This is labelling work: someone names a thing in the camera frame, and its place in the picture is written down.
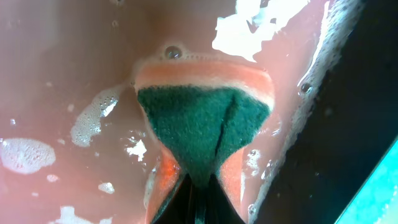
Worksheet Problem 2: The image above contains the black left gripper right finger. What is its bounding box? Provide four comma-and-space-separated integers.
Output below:
205, 174, 244, 224

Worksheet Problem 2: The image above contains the black tray with red water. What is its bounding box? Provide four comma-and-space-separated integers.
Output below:
1, 0, 397, 223

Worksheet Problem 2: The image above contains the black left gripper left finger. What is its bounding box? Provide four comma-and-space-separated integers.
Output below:
154, 174, 196, 224

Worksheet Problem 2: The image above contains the orange green scrub sponge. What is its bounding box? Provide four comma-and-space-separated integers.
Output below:
134, 59, 275, 223

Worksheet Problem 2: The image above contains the teal plastic tray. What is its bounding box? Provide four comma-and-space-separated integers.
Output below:
335, 139, 398, 224

